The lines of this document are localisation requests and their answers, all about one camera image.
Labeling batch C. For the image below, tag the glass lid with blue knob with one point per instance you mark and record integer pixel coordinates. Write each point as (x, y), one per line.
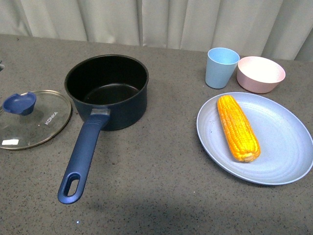
(32, 118)

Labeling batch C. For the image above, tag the light blue cup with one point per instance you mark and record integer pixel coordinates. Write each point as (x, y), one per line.
(221, 63)

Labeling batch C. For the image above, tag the dark blue saucepan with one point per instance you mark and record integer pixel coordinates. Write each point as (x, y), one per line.
(109, 93)

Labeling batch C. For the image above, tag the light blue plate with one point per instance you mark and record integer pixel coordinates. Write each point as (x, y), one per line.
(286, 144)

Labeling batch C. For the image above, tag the yellow corn cob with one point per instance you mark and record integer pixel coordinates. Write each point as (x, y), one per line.
(242, 141)

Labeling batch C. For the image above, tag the grey curtain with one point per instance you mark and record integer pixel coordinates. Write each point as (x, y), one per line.
(280, 29)

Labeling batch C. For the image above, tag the pink bowl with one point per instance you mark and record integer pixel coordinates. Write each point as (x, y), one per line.
(259, 75)

